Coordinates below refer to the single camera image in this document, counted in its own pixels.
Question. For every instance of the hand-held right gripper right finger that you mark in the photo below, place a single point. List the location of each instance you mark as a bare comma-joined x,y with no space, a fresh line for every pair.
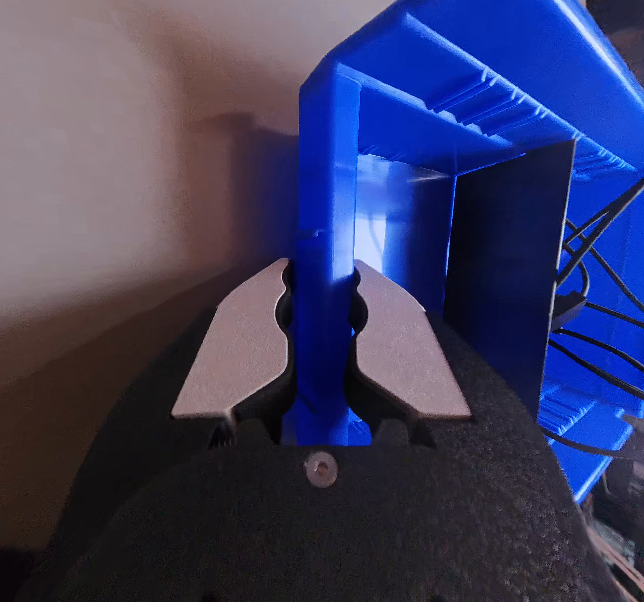
402,355

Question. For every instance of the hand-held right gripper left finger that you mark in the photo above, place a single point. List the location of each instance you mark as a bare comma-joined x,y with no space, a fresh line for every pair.
236,350

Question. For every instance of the black bin divider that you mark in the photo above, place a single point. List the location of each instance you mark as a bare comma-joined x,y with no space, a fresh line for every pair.
503,260

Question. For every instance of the blue plastic bin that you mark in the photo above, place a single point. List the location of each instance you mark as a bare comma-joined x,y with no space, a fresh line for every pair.
327,184

